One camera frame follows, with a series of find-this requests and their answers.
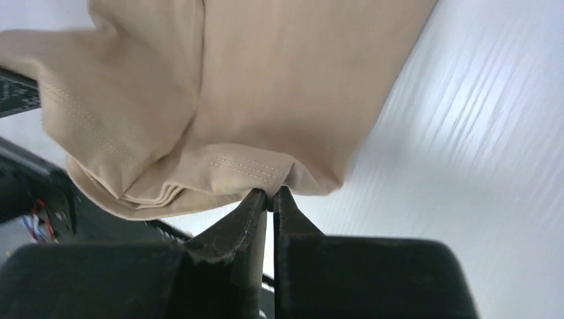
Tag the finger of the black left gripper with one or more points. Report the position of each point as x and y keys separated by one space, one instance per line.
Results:
x=18 y=93

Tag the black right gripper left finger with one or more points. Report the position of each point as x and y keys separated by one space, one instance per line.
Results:
x=217 y=274

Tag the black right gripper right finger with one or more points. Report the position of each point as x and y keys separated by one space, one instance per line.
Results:
x=322 y=276

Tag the beige t shirt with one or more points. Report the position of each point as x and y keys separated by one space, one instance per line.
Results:
x=173 y=107

